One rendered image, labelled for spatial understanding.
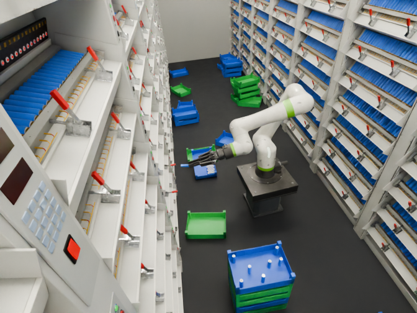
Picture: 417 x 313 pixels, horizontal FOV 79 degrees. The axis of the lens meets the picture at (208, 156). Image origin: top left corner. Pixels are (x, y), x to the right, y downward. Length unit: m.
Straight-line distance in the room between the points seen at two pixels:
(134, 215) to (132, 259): 0.15
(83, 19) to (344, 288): 1.88
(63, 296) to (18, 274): 0.07
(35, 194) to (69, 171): 0.13
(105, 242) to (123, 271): 0.18
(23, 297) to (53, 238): 0.06
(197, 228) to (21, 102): 1.64
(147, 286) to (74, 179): 0.56
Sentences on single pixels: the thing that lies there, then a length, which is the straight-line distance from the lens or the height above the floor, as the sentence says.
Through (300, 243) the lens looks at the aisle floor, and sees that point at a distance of 2.00.
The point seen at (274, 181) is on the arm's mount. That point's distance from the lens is 1.86.
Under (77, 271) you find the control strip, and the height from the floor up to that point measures 1.34.
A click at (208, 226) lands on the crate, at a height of 0.00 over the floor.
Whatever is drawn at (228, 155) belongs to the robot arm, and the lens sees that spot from 1.59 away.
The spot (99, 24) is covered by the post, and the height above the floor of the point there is 1.51.
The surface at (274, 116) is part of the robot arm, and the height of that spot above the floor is 0.84.
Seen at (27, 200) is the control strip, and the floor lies 1.47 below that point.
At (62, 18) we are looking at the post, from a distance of 0.92.
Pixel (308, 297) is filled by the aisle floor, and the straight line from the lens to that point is 1.83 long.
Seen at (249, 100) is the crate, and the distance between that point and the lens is 3.63.
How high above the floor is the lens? 1.65
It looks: 39 degrees down
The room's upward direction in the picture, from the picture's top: 5 degrees counter-clockwise
